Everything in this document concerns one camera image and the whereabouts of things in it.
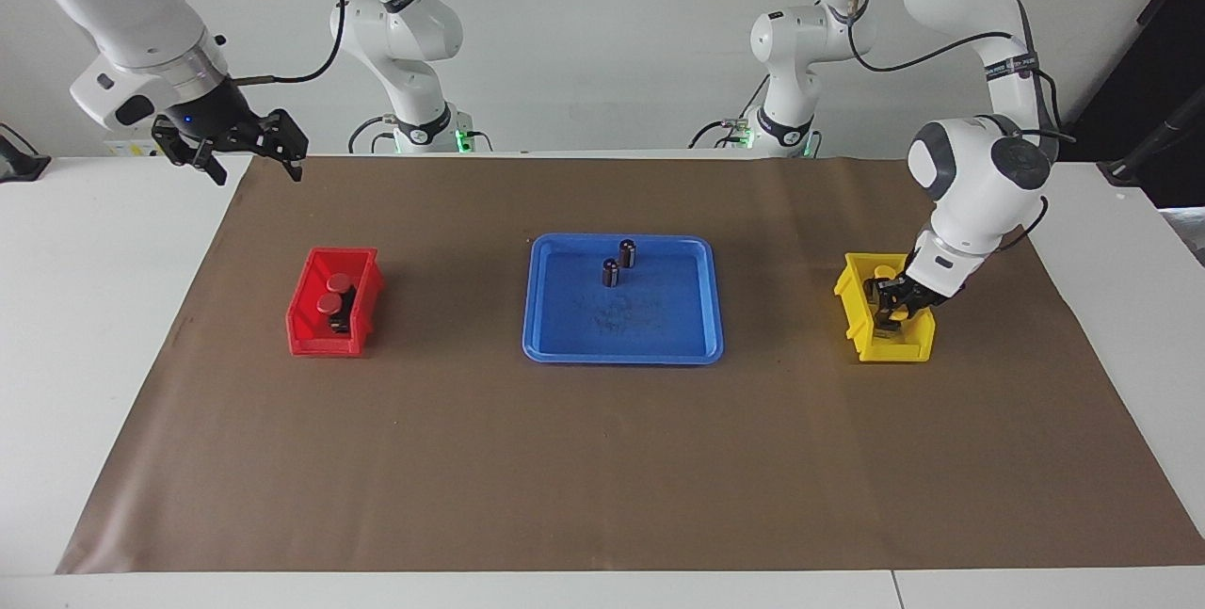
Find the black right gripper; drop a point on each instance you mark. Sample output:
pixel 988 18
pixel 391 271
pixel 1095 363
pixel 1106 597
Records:
pixel 216 120

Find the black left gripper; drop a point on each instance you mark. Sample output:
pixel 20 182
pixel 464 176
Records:
pixel 918 294

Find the yellow push button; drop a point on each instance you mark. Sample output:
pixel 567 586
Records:
pixel 894 317
pixel 885 271

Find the red push button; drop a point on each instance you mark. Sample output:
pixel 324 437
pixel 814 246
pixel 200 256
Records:
pixel 329 304
pixel 338 284

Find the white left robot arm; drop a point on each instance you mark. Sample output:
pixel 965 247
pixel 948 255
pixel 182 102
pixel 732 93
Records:
pixel 979 185

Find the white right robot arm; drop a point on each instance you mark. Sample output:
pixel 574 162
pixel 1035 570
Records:
pixel 141 7

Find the yellow plastic storage bin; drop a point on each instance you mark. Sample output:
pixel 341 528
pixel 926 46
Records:
pixel 894 350

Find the red plastic storage bin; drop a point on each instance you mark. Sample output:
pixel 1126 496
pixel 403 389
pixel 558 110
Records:
pixel 311 341

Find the black stand pole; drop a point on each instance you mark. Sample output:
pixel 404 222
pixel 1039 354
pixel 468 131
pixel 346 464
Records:
pixel 1130 167

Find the black cylindrical capacitor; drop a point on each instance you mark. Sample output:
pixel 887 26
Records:
pixel 611 272
pixel 627 253

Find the brown paper table mat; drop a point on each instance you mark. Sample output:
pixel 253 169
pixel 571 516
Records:
pixel 602 458

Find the blue plastic tray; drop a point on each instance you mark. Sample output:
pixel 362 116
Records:
pixel 565 327

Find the dark panel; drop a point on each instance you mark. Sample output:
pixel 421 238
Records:
pixel 1177 72

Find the white wall power outlet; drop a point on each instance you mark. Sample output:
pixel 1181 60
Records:
pixel 127 150

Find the black clamp mount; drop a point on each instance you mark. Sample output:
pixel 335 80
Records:
pixel 19 167

